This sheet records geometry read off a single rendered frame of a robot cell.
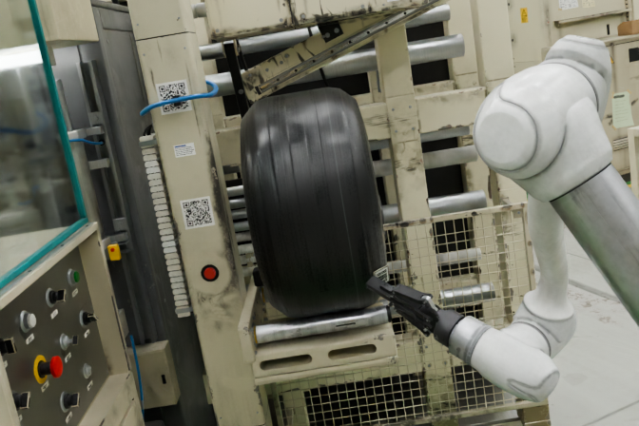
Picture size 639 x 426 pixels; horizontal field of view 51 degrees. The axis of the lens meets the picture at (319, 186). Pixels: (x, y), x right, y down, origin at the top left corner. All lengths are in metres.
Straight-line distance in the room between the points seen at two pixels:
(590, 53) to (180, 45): 0.95
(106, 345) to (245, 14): 0.93
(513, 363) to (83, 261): 0.96
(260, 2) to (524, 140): 1.13
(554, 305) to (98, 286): 1.00
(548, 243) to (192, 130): 0.87
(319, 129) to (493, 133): 0.66
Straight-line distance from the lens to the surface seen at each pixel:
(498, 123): 0.94
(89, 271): 1.64
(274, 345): 1.75
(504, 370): 1.39
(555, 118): 0.94
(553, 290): 1.46
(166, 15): 1.68
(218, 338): 1.81
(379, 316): 1.70
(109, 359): 1.71
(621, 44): 6.35
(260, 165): 1.51
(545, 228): 1.25
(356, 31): 2.04
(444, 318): 1.45
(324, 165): 1.49
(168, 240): 1.75
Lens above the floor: 1.57
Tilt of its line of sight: 11 degrees down
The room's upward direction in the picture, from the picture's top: 9 degrees counter-clockwise
